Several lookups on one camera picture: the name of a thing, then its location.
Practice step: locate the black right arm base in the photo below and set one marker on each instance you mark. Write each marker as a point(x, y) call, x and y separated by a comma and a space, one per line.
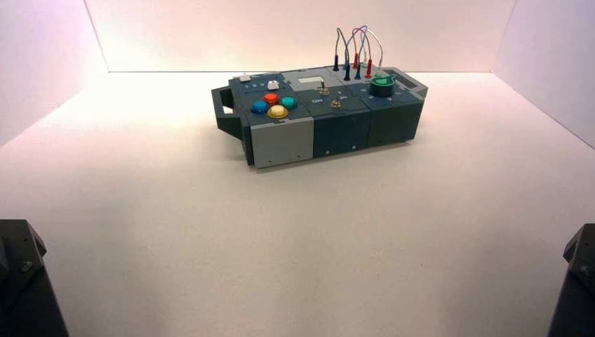
point(576, 293)

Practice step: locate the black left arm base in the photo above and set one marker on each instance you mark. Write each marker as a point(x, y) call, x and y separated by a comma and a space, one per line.
point(23, 288)

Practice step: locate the dark teal grey control box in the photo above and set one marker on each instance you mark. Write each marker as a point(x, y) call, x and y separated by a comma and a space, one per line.
point(339, 135)

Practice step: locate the yellow dome push button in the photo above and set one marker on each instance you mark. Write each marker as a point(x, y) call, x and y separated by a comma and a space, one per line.
point(277, 111)

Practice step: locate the green dome push button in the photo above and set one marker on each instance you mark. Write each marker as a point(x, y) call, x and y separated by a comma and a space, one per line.
point(288, 102)

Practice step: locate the blue dome push button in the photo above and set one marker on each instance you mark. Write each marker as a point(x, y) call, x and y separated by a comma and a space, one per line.
point(259, 108)

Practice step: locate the red dome push button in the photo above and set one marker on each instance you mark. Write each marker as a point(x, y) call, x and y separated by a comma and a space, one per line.
point(271, 98)

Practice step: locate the white square key cap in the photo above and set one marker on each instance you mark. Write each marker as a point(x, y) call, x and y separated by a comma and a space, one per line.
point(245, 78)
point(273, 84)

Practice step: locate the green pointer rotary knob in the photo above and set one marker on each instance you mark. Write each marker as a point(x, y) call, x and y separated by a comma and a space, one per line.
point(382, 86)

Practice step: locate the metal toggle switch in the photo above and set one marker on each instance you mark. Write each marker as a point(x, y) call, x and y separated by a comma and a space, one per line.
point(322, 89)
point(336, 104)

